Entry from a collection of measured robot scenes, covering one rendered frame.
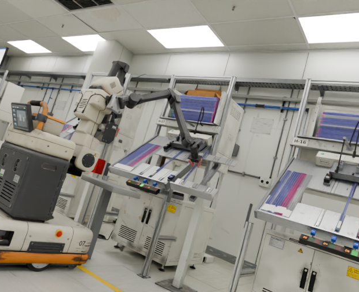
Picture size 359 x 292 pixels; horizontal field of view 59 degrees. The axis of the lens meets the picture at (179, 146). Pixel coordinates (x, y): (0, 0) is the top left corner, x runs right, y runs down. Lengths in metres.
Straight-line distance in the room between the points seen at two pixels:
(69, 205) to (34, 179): 1.82
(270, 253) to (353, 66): 2.82
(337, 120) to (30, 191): 2.17
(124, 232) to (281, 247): 1.49
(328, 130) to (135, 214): 1.82
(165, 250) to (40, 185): 1.28
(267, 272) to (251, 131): 2.47
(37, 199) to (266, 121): 3.23
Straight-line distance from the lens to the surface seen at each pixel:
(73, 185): 3.82
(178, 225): 2.82
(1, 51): 7.04
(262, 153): 4.36
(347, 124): 2.63
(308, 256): 2.38
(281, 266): 2.43
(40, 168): 2.04
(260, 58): 4.95
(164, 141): 3.23
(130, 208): 3.14
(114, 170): 2.94
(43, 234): 2.12
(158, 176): 2.66
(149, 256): 2.58
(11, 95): 6.86
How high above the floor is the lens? 0.72
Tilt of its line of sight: 7 degrees up
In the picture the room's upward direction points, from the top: 17 degrees clockwise
